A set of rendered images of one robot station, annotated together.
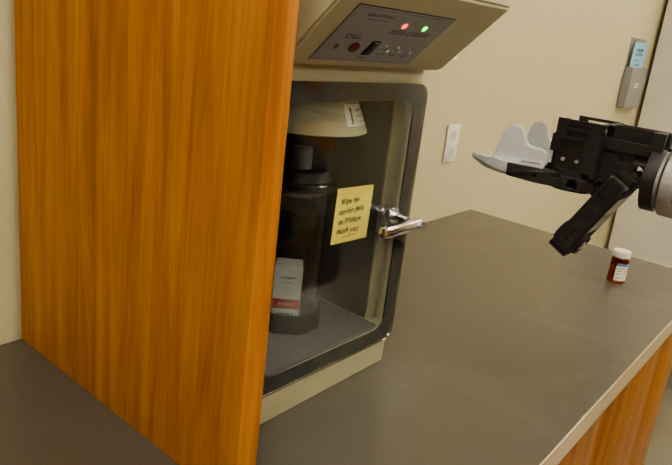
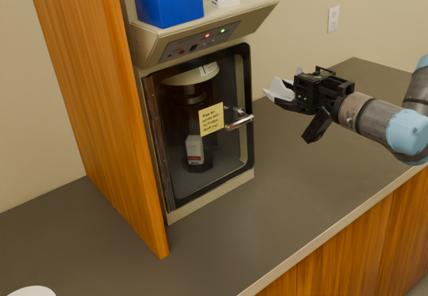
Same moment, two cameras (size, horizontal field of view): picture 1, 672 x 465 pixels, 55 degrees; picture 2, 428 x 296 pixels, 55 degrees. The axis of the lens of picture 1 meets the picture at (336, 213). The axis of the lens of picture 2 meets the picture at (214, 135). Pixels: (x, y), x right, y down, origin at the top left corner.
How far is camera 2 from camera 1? 0.42 m
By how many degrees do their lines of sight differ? 22
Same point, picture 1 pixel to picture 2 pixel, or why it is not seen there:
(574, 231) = (309, 133)
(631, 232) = not seen: outside the picture
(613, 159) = (323, 97)
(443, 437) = (269, 223)
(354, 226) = (214, 124)
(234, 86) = (115, 94)
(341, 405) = (223, 206)
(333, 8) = (154, 49)
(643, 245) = not seen: outside the picture
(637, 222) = not seen: outside the picture
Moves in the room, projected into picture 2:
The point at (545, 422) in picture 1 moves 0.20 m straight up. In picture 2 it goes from (330, 213) to (335, 153)
